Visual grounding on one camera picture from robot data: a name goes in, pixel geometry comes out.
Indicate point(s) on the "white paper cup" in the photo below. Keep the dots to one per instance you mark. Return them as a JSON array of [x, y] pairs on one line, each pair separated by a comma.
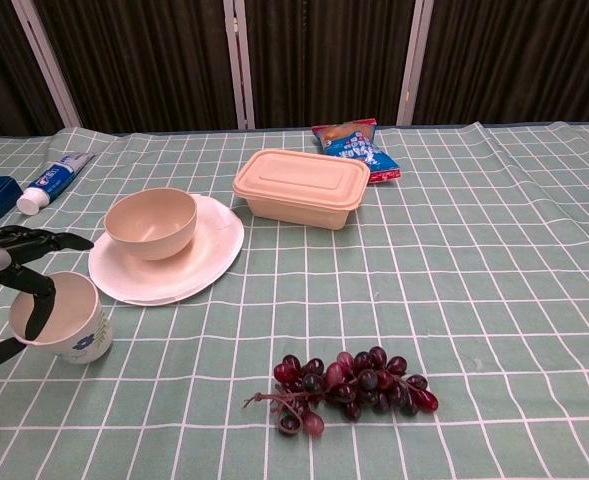
[[81, 325]]

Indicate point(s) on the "white paper plate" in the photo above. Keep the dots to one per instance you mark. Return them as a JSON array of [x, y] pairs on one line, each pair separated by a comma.
[[204, 265]]

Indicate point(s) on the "blue white toothpaste tube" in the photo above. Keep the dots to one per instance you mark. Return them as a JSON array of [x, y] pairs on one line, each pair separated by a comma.
[[49, 182]]

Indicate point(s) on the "beige bowl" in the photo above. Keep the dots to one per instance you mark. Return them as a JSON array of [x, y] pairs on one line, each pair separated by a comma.
[[151, 225]]

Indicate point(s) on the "black pleated curtain panel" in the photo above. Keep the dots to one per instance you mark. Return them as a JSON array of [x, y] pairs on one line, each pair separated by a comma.
[[4, 70], [324, 60], [144, 60], [514, 55]]

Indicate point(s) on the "beige lidded lunch box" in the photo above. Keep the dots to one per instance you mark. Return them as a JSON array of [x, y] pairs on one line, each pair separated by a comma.
[[299, 187]]

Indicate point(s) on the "dark red grape bunch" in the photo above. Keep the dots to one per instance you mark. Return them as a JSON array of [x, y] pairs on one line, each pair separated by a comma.
[[364, 382]]

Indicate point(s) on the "blue red snack bag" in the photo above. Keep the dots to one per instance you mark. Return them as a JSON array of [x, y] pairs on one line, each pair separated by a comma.
[[369, 147]]

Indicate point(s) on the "green checked tablecloth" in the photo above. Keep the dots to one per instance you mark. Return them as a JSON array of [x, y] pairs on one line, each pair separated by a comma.
[[449, 300]]

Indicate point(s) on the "white partition post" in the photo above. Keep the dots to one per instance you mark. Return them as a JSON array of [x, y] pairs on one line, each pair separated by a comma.
[[46, 62], [414, 60], [239, 62]]

